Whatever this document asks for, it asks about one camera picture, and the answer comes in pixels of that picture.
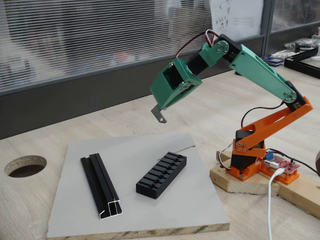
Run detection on white printed paper sheet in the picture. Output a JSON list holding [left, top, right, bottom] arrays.
[[209, 0, 265, 45]]

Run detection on black aluminium profile rail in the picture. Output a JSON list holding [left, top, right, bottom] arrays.
[[79, 153, 124, 221]]

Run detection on black red servo wire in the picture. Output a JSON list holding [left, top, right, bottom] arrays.
[[240, 104, 288, 131]]

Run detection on striped glass partition pane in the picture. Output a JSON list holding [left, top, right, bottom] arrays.
[[271, 0, 320, 33], [0, 0, 266, 96]]

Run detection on black slotted holder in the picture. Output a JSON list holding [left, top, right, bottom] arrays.
[[135, 151, 188, 200]]

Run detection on long wooden plank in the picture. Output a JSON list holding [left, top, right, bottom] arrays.
[[274, 172, 320, 219]]

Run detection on black rectangular frame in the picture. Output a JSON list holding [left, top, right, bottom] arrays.
[[283, 47, 320, 80]]

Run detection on light wooden base block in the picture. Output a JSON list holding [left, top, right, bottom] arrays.
[[209, 149, 281, 196]]

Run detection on small metal bracket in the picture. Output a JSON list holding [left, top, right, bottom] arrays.
[[151, 103, 168, 124]]

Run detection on red controller board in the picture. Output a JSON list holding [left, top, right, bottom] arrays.
[[262, 151, 300, 175]]

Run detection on blue booklet stack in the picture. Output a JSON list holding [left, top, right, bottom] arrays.
[[259, 56, 285, 68]]

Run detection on white red servo wire bundle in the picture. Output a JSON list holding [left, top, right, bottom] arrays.
[[215, 141, 235, 173]]

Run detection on white USB cable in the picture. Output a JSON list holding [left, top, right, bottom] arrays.
[[266, 167, 285, 240]]

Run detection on grey coated chipboard panel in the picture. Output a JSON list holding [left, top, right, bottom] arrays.
[[46, 131, 231, 239]]

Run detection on thin black power cable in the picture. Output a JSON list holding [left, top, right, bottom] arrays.
[[268, 148, 320, 176]]

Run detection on red white servo wire loop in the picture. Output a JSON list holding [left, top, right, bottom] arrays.
[[174, 29, 220, 61]]

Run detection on clear plastic bag of parts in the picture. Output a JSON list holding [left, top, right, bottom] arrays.
[[284, 37, 320, 55]]

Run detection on white paper pile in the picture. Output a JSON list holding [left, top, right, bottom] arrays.
[[271, 49, 296, 59]]

